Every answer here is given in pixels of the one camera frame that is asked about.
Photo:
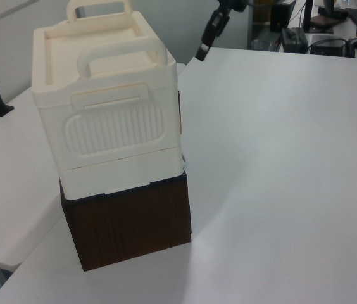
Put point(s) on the brown wooden base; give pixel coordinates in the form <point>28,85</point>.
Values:
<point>322,23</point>

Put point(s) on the black flat electronics box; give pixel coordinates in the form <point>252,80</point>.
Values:
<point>327,46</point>

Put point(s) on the black rectangular box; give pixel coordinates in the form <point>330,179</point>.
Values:
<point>281,16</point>

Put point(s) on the dark brown wooden box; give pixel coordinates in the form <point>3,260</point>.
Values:
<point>128,221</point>

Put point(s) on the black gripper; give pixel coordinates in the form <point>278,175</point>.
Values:
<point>232,4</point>

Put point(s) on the cream plastic storage cabinet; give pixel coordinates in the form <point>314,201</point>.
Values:
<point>109,95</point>

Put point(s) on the black monitor stand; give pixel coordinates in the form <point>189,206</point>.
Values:
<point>308,16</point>

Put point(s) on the clear drinking glass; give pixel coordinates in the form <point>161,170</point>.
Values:
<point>260,45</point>

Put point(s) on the black device green connectors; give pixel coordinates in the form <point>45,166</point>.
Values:
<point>294,39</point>

